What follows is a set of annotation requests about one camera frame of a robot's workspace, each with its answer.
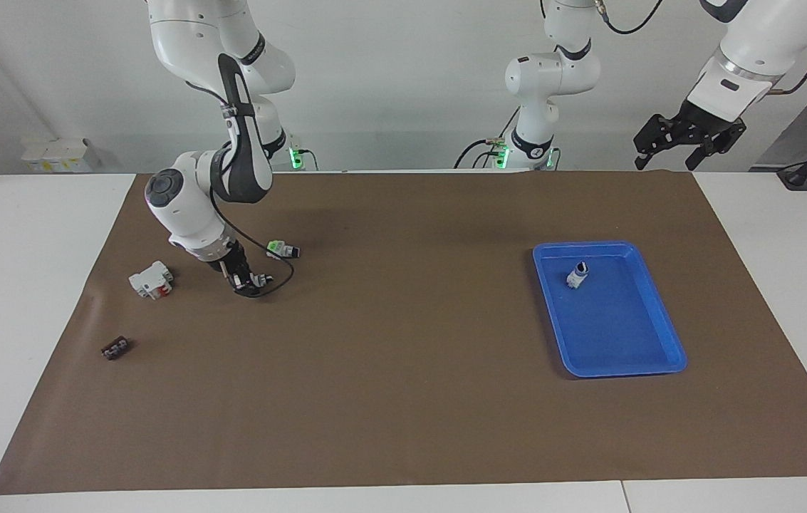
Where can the small black terminal block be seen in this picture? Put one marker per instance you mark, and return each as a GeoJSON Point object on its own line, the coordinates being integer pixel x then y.
{"type": "Point", "coordinates": [115, 349]}

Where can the blue plastic tray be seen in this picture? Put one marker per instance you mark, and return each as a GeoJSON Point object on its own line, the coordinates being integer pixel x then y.
{"type": "Point", "coordinates": [617, 335]}

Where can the green white rotary switch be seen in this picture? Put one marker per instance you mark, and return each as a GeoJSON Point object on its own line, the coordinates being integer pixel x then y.
{"type": "Point", "coordinates": [278, 250]}

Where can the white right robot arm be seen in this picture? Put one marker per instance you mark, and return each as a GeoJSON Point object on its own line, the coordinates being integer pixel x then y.
{"type": "Point", "coordinates": [189, 206]}

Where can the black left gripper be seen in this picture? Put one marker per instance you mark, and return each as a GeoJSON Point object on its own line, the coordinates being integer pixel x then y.
{"type": "Point", "coordinates": [706, 125]}

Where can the blue white rotary switch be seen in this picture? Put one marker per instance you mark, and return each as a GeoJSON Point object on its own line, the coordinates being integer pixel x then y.
{"type": "Point", "coordinates": [577, 276]}

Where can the white cardboard box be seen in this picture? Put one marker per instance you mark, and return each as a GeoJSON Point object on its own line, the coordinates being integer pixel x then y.
{"type": "Point", "coordinates": [54, 155]}

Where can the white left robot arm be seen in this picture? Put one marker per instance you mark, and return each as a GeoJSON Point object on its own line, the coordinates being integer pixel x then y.
{"type": "Point", "coordinates": [553, 71]}

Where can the white red circuit breaker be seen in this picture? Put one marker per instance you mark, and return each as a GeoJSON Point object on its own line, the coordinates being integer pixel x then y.
{"type": "Point", "coordinates": [150, 280]}

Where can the orange white rotary switch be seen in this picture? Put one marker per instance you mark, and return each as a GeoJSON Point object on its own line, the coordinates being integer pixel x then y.
{"type": "Point", "coordinates": [266, 278]}

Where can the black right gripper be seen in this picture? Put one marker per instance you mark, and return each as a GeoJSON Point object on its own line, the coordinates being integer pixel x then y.
{"type": "Point", "coordinates": [231, 261]}

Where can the brown paper mat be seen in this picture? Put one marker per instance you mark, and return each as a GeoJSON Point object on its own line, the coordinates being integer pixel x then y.
{"type": "Point", "coordinates": [403, 370]}

